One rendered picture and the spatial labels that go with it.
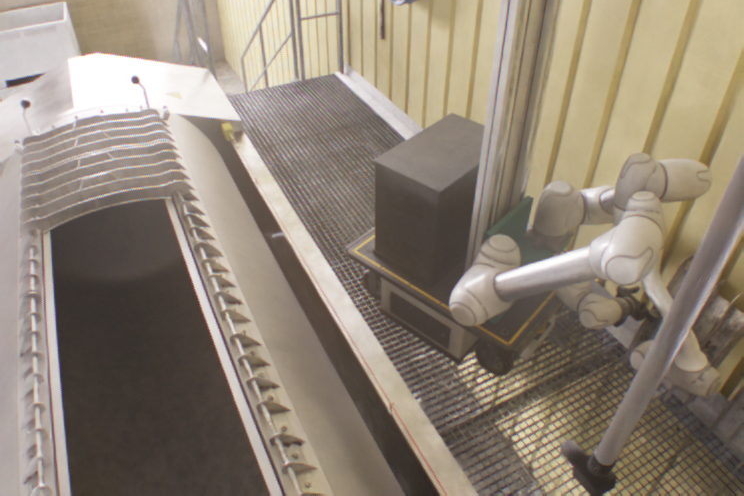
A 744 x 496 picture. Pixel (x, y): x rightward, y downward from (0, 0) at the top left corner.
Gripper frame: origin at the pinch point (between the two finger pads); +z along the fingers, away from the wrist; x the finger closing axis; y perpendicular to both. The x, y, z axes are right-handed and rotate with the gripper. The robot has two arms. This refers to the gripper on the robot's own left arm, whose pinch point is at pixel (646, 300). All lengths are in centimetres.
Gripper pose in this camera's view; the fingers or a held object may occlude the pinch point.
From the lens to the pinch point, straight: 251.0
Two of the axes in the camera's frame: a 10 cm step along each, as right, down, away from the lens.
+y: 2.0, -8.3, -5.3
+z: 8.7, -1.0, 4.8
